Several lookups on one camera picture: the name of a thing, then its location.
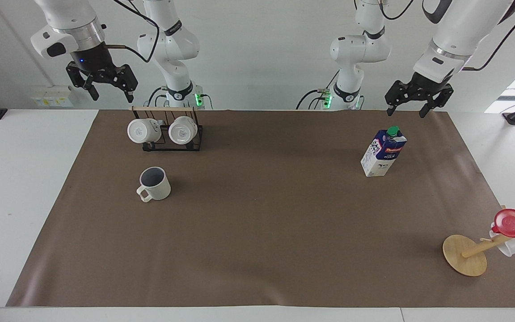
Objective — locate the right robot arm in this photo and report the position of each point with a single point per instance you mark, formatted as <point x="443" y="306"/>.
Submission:
<point x="172" y="49"/>

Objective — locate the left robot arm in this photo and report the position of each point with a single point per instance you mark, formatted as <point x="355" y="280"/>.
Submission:
<point x="356" y="49"/>

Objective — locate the wooden mug tree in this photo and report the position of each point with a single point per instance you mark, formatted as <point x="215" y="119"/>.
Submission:
<point x="463" y="257"/>

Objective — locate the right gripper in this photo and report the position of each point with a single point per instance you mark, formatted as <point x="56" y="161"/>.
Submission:
<point x="92" y="60"/>

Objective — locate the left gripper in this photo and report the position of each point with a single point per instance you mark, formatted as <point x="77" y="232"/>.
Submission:
<point x="429" y="88"/>

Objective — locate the white mug with grey inside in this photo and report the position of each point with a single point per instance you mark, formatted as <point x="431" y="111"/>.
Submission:
<point x="157" y="185"/>

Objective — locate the white wall socket box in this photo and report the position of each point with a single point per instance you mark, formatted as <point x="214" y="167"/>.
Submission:
<point x="52" y="96"/>

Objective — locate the blue and white milk carton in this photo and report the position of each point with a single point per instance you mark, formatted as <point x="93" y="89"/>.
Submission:
<point x="380" y="154"/>

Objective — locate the small white cup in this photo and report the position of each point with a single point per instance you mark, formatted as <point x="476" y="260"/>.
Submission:
<point x="510" y="247"/>

